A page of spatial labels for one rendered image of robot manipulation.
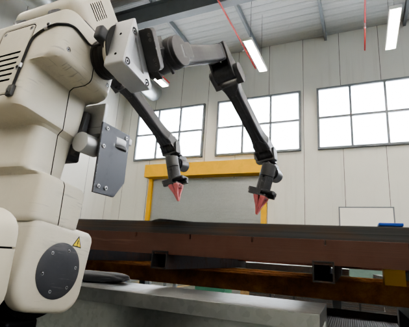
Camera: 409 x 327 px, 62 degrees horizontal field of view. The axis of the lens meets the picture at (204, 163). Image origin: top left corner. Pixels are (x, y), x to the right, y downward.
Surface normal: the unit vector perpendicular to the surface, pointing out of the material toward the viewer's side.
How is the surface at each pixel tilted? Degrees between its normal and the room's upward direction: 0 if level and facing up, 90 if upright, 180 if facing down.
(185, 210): 90
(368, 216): 90
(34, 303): 90
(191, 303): 90
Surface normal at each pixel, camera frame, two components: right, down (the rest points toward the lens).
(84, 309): -0.37, -0.26
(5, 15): 0.91, -0.05
